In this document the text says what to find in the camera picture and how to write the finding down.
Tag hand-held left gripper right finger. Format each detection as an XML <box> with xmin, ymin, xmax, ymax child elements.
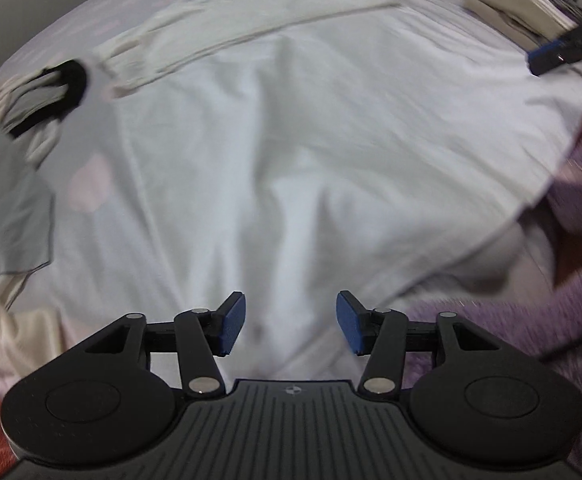
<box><xmin>336</xmin><ymin>290</ymin><xmax>504</xmax><ymax>395</ymax></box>

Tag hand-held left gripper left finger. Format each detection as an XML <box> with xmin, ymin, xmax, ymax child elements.
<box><xmin>78</xmin><ymin>291</ymin><xmax>248</xmax><ymax>395</ymax></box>

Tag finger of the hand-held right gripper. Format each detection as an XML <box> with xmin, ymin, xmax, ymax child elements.
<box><xmin>527</xmin><ymin>37</ymin><xmax>580</xmax><ymax>77</ymax></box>

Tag white t-shirt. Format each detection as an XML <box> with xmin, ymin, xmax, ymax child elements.
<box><xmin>104</xmin><ymin>20</ymin><xmax>582</xmax><ymax>383</ymax></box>

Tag beige folded garment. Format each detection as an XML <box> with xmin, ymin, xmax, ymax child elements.
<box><xmin>458</xmin><ymin>0</ymin><xmax>579</xmax><ymax>46</ymax></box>

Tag purple fleece robe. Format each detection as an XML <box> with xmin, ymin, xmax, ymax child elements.
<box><xmin>406</xmin><ymin>125</ymin><xmax>582</xmax><ymax>480</ymax></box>

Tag polka dot bed sheet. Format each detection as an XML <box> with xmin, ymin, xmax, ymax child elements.
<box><xmin>0</xmin><ymin>0</ymin><xmax>536</xmax><ymax>321</ymax></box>

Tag ivory garment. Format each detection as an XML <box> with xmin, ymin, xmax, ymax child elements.
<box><xmin>0</xmin><ymin>272</ymin><xmax>68</xmax><ymax>378</ymax></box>

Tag grey garment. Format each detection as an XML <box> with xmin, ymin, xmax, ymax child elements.
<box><xmin>0</xmin><ymin>77</ymin><xmax>67</xmax><ymax>278</ymax></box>

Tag off-white long garment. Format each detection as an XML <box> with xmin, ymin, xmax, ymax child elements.
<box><xmin>94</xmin><ymin>0</ymin><xmax>404</xmax><ymax>98</ymax></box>

